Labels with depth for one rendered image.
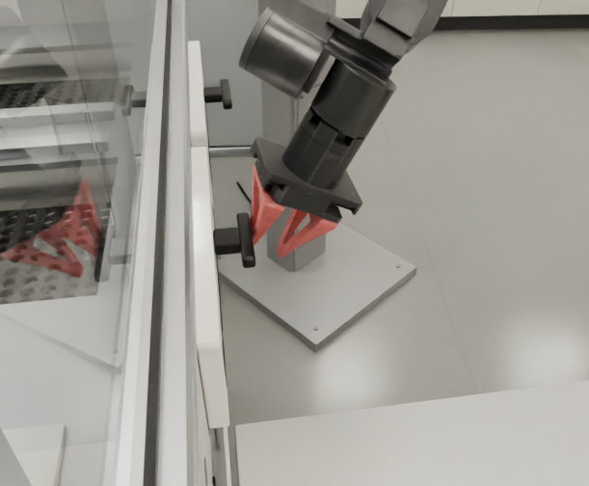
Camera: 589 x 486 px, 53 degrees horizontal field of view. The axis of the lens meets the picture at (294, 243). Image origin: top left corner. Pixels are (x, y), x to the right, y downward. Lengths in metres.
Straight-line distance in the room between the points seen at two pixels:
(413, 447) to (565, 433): 0.15
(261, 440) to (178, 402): 0.26
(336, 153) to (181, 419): 0.28
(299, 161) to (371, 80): 0.09
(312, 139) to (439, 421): 0.30
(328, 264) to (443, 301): 0.36
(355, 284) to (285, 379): 0.38
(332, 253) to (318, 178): 1.37
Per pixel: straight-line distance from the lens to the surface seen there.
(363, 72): 0.51
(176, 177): 0.50
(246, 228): 0.56
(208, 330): 0.45
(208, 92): 0.82
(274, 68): 0.51
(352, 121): 0.51
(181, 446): 0.32
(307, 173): 0.53
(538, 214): 2.29
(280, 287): 1.77
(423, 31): 0.51
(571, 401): 0.67
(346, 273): 1.83
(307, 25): 0.52
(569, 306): 1.95
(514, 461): 0.61
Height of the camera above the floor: 1.26
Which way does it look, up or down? 39 degrees down
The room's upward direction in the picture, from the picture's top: straight up
